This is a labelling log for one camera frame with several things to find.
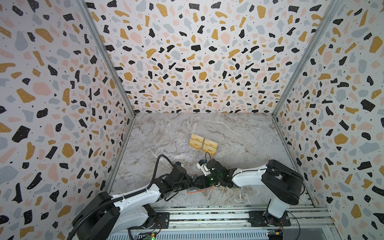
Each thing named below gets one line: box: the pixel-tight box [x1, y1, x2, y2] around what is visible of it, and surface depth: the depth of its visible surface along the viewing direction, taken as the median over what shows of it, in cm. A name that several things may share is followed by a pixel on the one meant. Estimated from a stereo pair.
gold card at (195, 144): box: [189, 139, 203, 151], surface depth 97 cm
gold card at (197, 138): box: [191, 133, 204, 143], surface depth 97 cm
